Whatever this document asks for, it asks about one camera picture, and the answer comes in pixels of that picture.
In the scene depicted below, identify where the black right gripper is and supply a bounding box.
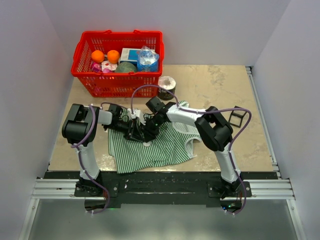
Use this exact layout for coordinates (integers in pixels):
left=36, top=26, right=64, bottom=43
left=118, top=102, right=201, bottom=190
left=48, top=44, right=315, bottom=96
left=139, top=116, right=163, bottom=144

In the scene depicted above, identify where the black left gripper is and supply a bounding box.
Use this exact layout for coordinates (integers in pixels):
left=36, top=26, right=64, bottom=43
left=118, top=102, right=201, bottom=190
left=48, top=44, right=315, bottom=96
left=105, top=119, right=144, bottom=143

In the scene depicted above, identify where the green white striped garment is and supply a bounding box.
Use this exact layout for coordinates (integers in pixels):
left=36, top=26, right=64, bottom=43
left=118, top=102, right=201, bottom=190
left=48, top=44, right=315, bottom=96
left=103, top=100, right=203, bottom=175

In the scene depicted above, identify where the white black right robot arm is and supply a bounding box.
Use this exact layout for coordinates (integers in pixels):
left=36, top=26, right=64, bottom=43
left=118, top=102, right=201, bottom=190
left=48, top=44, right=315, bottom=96
left=142, top=97, right=241, bottom=197

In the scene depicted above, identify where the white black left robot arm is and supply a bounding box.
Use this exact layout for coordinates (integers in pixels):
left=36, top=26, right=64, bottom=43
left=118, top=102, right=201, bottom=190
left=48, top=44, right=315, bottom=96
left=61, top=103, right=143, bottom=196

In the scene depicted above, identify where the black wrapped toilet roll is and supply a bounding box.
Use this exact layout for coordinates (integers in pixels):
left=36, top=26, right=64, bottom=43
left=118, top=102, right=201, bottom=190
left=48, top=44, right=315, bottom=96
left=157, top=76, right=177, bottom=101

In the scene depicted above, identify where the red plastic shopping basket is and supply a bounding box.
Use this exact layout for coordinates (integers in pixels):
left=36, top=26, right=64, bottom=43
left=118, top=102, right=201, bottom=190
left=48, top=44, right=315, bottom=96
left=70, top=30, right=165, bottom=98

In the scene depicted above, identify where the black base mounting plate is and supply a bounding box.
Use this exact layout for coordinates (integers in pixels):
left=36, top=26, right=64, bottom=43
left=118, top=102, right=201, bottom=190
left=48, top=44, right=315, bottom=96
left=33, top=171, right=288, bottom=211

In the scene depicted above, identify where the green melon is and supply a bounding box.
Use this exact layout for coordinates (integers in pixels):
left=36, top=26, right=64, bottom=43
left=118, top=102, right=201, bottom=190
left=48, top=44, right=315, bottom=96
left=114, top=61, right=138, bottom=74

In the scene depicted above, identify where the blue wrapped tissue pack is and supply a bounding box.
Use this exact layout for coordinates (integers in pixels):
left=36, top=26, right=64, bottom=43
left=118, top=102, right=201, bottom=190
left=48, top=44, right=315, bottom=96
left=137, top=46, right=160, bottom=73

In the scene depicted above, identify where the pink white snack packet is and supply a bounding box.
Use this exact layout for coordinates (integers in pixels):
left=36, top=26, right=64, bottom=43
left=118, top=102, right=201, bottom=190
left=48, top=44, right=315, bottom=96
left=91, top=60, right=118, bottom=74

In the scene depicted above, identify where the white blue carton box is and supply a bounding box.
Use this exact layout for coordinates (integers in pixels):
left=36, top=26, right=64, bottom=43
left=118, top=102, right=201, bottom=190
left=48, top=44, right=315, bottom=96
left=119, top=48, right=141, bottom=66

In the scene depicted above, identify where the right orange fruit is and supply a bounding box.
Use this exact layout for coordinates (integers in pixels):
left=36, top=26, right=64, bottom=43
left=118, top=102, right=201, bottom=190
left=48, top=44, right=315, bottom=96
left=107, top=50, right=121, bottom=64

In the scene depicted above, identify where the orange fruit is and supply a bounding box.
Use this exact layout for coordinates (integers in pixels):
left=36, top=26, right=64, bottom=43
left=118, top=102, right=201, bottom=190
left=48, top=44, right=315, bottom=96
left=91, top=50, right=105, bottom=64
left=107, top=50, right=121, bottom=64

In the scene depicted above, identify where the left orange fruit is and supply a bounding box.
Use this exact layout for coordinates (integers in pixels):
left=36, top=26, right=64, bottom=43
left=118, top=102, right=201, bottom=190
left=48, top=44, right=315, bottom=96
left=91, top=50, right=105, bottom=64

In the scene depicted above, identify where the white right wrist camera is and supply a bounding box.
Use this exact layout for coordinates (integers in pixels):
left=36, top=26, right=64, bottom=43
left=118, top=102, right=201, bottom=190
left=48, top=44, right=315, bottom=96
left=130, top=109, right=146, bottom=125

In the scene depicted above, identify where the small black square frame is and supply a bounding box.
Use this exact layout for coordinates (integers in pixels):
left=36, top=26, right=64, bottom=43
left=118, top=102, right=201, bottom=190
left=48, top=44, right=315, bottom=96
left=228, top=106, right=247, bottom=128

